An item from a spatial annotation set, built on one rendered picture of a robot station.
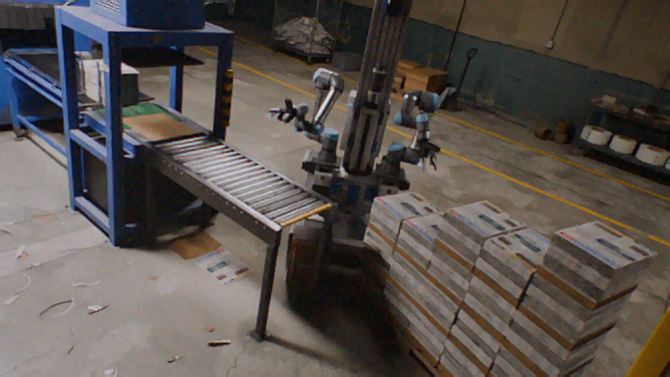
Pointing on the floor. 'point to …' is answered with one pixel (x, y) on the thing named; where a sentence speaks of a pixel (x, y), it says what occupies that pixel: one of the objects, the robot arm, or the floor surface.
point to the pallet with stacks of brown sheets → (418, 79)
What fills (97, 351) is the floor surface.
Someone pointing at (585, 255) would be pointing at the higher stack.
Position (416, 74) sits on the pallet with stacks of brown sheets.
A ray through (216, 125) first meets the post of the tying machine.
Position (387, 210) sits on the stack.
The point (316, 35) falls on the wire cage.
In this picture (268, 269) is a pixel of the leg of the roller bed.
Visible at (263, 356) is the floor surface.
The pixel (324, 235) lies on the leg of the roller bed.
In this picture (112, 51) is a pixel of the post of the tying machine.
